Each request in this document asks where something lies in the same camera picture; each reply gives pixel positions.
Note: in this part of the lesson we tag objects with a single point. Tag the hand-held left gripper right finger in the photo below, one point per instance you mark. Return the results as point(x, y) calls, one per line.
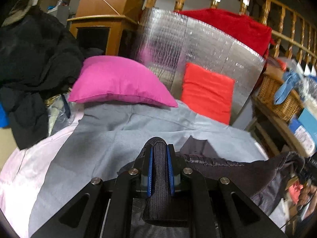
point(171, 171)

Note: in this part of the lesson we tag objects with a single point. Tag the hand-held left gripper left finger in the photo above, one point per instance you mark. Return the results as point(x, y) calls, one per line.
point(148, 173)

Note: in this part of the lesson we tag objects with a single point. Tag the dark grey jacket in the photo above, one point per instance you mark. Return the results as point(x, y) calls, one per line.
point(247, 176)

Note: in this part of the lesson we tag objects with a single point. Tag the pile of black clothes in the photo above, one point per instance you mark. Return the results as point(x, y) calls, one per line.
point(32, 62)

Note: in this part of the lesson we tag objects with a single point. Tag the person's right hand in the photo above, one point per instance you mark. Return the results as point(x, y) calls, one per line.
point(308, 195)

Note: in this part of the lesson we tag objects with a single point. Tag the light blue box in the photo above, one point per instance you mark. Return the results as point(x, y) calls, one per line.
point(308, 121)

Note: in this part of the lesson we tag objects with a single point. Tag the wooden shelf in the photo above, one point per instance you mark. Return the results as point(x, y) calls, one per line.
point(275, 126)

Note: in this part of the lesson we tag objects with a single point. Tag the grey blanket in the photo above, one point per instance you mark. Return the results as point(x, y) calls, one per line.
point(99, 148)

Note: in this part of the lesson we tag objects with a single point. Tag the light blue cloth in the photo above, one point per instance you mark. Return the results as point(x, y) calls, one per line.
point(284, 91)

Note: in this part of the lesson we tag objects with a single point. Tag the orange-red pillow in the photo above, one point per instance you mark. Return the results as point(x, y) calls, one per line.
point(208, 94)

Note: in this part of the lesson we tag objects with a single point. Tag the wicker basket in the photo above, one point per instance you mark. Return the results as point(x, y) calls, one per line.
point(268, 94)

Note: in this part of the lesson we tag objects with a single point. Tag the pink pillow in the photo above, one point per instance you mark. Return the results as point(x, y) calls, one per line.
point(116, 81)

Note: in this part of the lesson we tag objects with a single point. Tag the pale bed sheet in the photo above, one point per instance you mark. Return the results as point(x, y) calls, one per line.
point(24, 173)

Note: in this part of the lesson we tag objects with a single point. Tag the silver foil insulation mat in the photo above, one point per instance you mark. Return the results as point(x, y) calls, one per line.
point(173, 37)

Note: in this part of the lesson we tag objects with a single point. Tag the bright blue cloth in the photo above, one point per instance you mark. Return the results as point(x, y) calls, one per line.
point(3, 119)

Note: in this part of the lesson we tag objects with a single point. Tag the wooden spindle railing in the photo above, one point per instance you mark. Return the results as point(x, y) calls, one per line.
point(279, 14)

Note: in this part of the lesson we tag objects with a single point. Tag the red cloth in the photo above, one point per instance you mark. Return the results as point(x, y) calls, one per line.
point(235, 27)

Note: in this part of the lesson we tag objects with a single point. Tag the wooden cabinet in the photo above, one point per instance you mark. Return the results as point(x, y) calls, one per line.
point(104, 2)

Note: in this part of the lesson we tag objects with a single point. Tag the olive cap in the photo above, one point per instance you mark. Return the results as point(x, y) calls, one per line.
point(21, 7)

